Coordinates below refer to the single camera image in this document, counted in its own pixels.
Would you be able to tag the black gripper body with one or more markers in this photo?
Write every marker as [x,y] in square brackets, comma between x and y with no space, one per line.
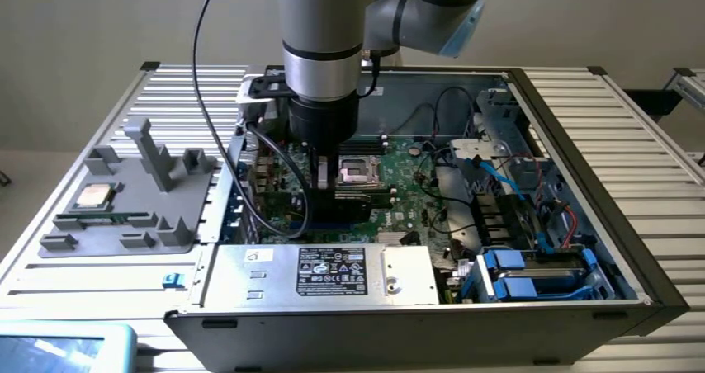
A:
[323,119]

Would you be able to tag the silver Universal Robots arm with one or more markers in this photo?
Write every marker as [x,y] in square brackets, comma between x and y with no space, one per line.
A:
[319,26]

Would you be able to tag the CPU socket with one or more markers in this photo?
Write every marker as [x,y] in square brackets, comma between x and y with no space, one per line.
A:
[359,171]

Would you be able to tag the blue expansion slot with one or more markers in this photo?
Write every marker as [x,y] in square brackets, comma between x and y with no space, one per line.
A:
[324,227]

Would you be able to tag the green motherboard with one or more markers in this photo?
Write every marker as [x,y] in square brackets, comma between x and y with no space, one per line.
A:
[407,208]

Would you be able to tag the silver chipset heatsink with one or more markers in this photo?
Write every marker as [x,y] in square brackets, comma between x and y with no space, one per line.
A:
[390,239]

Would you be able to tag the silver power supply unit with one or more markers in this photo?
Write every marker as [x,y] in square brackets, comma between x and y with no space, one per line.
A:
[275,276]

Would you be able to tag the metal drive cage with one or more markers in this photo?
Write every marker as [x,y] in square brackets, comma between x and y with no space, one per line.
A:
[495,142]

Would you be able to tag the black fan shroud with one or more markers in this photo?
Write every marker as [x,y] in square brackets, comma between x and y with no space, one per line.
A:
[503,220]

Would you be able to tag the grey parts rack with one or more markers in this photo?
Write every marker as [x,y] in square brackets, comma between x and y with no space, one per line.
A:
[137,208]

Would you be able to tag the small blue clip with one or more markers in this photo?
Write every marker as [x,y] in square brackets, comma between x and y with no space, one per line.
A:
[171,280]

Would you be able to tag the CPU chip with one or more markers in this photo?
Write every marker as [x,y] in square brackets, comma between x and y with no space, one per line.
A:
[96,195]

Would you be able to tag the open black PC case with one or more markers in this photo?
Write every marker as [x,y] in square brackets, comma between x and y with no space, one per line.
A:
[384,331]

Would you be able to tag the green RAM stick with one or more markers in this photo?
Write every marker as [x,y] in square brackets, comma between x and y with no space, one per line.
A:
[99,216]

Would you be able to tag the blue disk bay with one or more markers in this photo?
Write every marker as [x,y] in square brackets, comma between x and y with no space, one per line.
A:
[517,278]

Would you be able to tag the black box beside table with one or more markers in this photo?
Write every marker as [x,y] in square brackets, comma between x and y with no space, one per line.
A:
[651,102]

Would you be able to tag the neighbouring metal slat table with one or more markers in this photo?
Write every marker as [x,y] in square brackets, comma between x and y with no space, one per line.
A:
[690,86]

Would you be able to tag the wrist camera with black bracket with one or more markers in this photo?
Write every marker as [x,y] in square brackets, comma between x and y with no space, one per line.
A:
[263,92]

